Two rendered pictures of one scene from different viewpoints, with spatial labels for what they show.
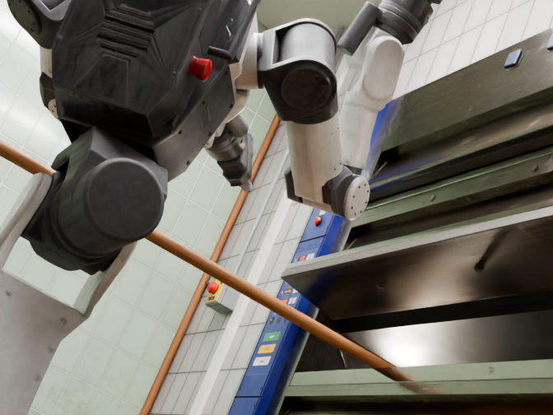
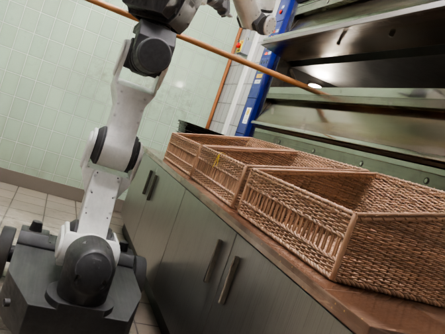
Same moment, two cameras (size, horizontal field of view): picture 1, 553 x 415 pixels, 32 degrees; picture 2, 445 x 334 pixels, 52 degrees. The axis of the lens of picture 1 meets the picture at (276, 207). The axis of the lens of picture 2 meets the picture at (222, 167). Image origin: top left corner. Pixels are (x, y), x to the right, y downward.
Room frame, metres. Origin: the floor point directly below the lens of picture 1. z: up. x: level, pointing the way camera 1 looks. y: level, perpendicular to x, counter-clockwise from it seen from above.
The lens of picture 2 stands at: (-0.30, -0.18, 0.79)
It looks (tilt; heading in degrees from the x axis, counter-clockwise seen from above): 3 degrees down; 2
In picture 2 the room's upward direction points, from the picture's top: 19 degrees clockwise
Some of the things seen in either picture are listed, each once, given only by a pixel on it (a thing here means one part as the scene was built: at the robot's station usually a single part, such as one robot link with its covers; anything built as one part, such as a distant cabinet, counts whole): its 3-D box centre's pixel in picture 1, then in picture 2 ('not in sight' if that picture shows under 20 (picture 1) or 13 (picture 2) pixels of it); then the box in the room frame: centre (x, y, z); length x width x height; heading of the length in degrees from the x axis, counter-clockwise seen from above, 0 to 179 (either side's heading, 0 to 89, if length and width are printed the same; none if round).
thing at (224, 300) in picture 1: (224, 294); (244, 48); (3.04, 0.04, 1.46); 0.10 x 0.07 x 0.10; 22
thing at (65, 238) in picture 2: not in sight; (87, 246); (1.26, 0.22, 0.28); 0.21 x 0.20 x 0.13; 22
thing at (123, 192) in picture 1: (99, 199); (150, 49); (1.31, 0.24, 1.00); 0.28 x 0.13 x 0.18; 22
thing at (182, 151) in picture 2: not in sight; (224, 154); (2.09, -0.10, 0.72); 0.56 x 0.49 x 0.28; 23
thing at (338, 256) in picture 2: not in sight; (359, 212); (0.99, -0.55, 0.72); 0.56 x 0.49 x 0.28; 23
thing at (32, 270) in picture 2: not in sight; (79, 267); (1.29, 0.23, 0.19); 0.64 x 0.52 x 0.33; 22
